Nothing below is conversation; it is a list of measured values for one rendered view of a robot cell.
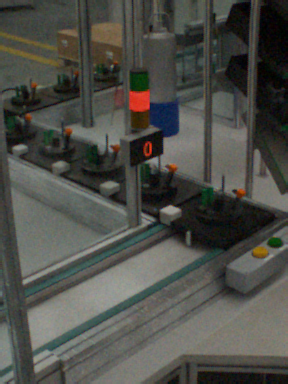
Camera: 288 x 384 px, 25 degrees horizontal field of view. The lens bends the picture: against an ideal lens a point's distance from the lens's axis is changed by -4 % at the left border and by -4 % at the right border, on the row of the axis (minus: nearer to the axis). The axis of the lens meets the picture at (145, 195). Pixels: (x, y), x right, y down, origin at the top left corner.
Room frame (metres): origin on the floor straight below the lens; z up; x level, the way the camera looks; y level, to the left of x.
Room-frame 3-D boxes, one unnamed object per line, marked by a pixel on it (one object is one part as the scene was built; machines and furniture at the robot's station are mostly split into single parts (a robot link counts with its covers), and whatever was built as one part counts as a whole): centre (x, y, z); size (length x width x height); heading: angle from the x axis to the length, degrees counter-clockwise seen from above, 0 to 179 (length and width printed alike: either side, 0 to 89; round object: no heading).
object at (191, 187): (1.88, -0.03, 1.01); 0.24 x 0.24 x 0.13; 45
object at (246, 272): (1.48, -0.30, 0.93); 0.21 x 0.07 x 0.06; 135
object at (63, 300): (1.50, 0.02, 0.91); 0.84 x 0.28 x 0.10; 135
